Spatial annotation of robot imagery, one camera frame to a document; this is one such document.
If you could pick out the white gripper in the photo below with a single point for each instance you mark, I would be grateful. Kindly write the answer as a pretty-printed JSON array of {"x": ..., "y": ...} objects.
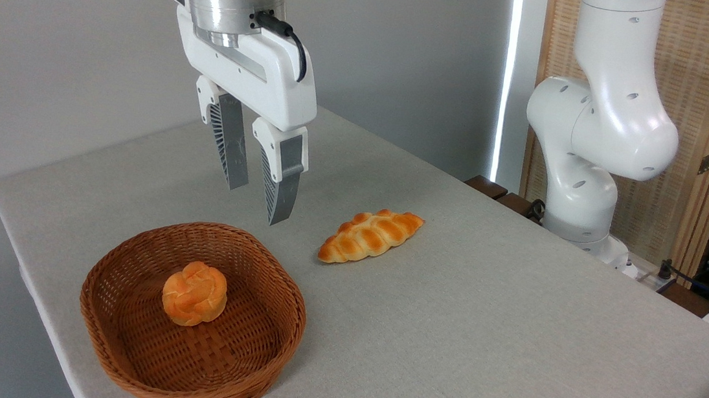
[{"x": 262, "y": 79}]

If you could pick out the long braided bread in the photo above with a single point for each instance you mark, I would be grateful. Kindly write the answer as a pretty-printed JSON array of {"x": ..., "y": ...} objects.
[{"x": 370, "y": 236}]

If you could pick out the round knotted bread roll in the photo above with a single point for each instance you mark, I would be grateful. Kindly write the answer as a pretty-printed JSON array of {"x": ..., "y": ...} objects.
[{"x": 194, "y": 294}]

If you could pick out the brown wicker basket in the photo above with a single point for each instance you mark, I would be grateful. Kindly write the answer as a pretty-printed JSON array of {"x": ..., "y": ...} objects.
[{"x": 214, "y": 367}]

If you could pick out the dark brown wooden slat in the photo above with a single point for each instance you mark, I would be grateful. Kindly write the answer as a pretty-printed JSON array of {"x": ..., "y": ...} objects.
[
  {"x": 516, "y": 204},
  {"x": 686, "y": 300},
  {"x": 486, "y": 186}
]

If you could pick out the grey tablecloth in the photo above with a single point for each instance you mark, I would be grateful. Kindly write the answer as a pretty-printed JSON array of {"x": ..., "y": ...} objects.
[{"x": 478, "y": 334}]

